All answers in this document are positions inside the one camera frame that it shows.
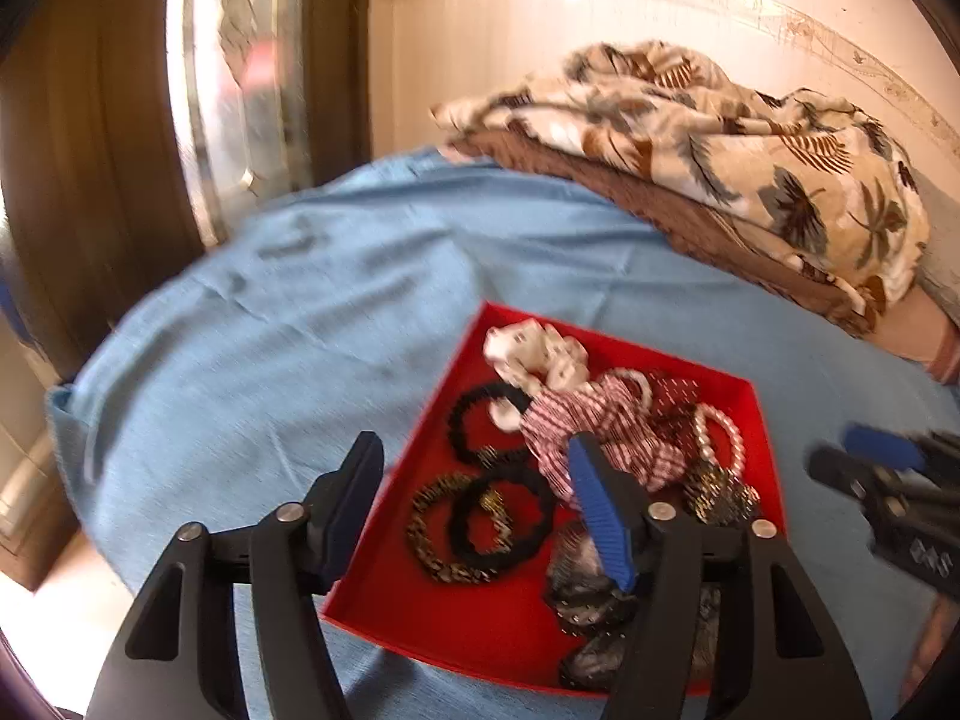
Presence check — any red tray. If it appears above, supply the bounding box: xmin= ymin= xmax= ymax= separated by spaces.
xmin=321 ymin=301 xmax=788 ymax=697

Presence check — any palm print blanket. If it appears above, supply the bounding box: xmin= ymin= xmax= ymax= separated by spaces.
xmin=431 ymin=41 xmax=931 ymax=305

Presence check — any glass panel door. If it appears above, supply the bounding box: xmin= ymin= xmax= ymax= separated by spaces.
xmin=161 ymin=0 xmax=372 ymax=248

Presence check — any white scrunchie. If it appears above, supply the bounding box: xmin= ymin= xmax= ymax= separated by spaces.
xmin=484 ymin=321 xmax=590 ymax=432

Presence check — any brown wooden panel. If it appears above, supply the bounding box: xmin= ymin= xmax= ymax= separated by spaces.
xmin=0 ymin=0 xmax=203 ymax=368

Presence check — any plain black hair tie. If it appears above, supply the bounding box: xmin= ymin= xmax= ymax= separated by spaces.
xmin=448 ymin=382 xmax=537 ymax=466

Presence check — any grey pillow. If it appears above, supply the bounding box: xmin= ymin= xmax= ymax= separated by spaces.
xmin=907 ymin=165 xmax=960 ymax=308

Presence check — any pink mattress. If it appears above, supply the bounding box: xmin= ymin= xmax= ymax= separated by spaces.
xmin=870 ymin=289 xmax=960 ymax=383

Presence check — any dark sequin scrunchie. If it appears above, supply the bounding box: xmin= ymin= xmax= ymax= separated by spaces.
xmin=682 ymin=461 xmax=762 ymax=526

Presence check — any pink striped scrunchie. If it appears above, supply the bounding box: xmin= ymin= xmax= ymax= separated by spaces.
xmin=521 ymin=371 xmax=687 ymax=500

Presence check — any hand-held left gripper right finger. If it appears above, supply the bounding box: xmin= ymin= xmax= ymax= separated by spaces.
xmin=566 ymin=433 xmax=875 ymax=720

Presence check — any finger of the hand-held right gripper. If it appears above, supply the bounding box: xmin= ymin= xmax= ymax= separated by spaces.
xmin=841 ymin=424 xmax=927 ymax=472
xmin=807 ymin=445 xmax=897 ymax=515

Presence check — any brown blanket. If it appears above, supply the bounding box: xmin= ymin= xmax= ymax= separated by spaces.
xmin=442 ymin=127 xmax=878 ymax=338

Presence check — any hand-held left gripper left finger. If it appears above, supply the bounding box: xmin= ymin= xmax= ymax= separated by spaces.
xmin=86 ymin=431 xmax=385 ymax=720

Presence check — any dark red sparkly scrunchie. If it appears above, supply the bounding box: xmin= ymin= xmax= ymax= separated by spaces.
xmin=645 ymin=369 xmax=710 ymax=458

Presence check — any leopard print hair tie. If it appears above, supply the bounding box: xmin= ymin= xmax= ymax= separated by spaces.
xmin=407 ymin=472 xmax=500 ymax=586

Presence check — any blue bedsheet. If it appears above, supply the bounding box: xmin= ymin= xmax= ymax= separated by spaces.
xmin=45 ymin=146 xmax=960 ymax=720

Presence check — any pearl bracelet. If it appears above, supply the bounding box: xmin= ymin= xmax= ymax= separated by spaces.
xmin=694 ymin=405 xmax=743 ymax=477

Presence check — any black and gold hair tie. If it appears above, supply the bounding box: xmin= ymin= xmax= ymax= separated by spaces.
xmin=454 ymin=465 xmax=556 ymax=575

